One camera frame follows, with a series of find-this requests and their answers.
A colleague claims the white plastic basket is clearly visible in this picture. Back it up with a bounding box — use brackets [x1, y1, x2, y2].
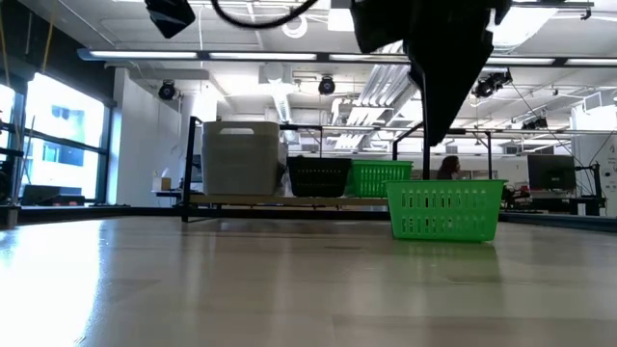
[201, 139, 282, 197]
[201, 120, 282, 146]

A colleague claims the white ceiling duct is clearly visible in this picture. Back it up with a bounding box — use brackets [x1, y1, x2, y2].
[259, 62, 298, 124]

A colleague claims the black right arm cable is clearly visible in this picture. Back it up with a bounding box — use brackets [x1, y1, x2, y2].
[210, 0, 320, 30]

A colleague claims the large window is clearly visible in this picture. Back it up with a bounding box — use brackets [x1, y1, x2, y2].
[0, 71, 110, 203]

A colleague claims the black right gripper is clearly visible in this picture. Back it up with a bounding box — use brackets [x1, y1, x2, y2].
[350, 0, 512, 146]

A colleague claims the green plastic basket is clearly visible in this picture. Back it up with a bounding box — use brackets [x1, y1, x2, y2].
[347, 159, 415, 170]
[384, 178, 508, 244]
[349, 166, 414, 198]

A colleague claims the black plastic basket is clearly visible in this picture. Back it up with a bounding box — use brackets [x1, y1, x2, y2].
[287, 163, 352, 198]
[286, 154, 353, 168]

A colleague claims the person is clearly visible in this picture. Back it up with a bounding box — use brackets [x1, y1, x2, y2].
[436, 154, 462, 181]

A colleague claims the black computer monitor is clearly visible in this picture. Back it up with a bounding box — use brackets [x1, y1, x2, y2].
[525, 153, 577, 193]

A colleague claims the black aluminium table frame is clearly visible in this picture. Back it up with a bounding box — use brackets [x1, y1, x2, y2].
[0, 204, 617, 233]

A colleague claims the long ceiling light bar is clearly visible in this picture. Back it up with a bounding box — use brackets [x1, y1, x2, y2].
[76, 47, 617, 67]

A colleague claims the black metal stand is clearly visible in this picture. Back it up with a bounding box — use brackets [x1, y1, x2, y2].
[447, 127, 494, 180]

